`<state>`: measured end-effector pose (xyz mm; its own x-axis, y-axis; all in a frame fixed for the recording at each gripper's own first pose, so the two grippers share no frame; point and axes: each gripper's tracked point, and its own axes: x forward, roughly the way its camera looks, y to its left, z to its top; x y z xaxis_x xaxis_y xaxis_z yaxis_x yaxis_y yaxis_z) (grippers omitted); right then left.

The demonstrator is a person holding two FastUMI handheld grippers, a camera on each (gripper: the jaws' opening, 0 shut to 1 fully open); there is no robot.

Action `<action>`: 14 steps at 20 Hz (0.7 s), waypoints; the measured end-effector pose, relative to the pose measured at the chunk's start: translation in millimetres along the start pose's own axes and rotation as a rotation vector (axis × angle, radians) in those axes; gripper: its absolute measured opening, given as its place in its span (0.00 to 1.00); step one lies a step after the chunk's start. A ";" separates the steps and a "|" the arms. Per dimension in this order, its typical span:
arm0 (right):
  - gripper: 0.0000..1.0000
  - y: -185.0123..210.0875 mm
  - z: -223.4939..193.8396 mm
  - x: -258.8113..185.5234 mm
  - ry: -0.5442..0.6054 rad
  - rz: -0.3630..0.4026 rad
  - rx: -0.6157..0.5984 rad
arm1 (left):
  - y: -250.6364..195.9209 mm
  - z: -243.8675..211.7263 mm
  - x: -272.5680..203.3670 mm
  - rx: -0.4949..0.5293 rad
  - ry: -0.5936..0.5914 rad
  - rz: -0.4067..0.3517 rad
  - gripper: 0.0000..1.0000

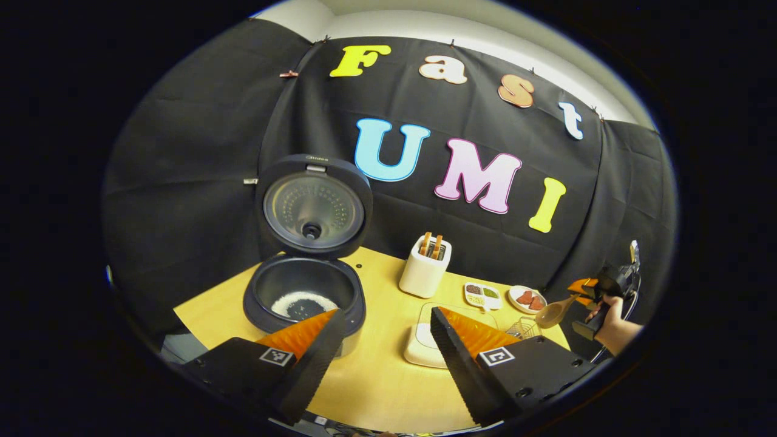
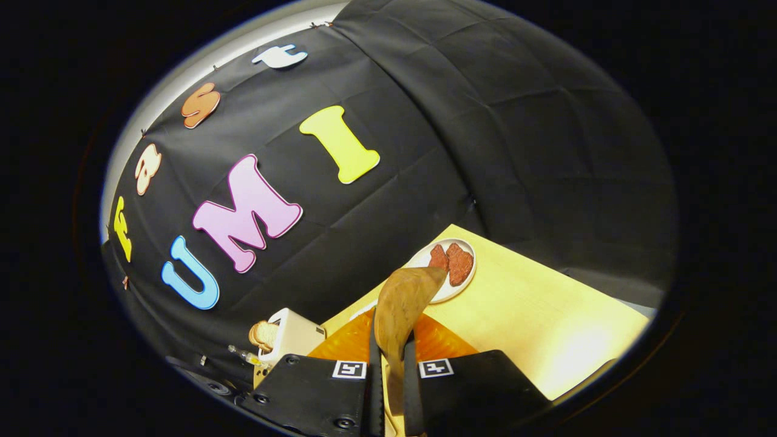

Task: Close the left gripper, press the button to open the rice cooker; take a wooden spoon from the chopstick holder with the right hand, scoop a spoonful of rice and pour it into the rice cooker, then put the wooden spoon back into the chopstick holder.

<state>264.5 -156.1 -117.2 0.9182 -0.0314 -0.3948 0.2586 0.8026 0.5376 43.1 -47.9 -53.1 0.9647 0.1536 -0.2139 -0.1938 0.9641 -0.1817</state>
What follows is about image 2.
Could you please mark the black backdrop cloth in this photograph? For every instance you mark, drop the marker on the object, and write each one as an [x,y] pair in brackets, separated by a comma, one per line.
[516,152]

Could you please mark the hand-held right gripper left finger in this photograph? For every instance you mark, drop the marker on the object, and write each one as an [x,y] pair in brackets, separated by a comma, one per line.
[315,394]

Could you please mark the wooden spoon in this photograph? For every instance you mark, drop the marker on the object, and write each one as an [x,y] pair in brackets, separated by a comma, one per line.
[400,309]

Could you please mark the small glass bottle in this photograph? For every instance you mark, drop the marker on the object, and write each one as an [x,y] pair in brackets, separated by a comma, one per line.
[246,355]

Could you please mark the red meat slice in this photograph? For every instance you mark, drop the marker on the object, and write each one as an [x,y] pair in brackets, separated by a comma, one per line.
[460,264]
[438,258]

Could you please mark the white toaster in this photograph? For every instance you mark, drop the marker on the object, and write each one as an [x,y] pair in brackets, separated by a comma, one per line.
[297,334]

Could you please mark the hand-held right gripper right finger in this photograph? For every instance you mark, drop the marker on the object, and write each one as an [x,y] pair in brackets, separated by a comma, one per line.
[479,394]

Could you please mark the round white plate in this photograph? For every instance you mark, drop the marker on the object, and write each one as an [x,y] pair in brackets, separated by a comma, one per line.
[452,291]

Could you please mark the bread slice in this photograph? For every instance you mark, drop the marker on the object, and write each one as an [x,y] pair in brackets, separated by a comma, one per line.
[264,335]

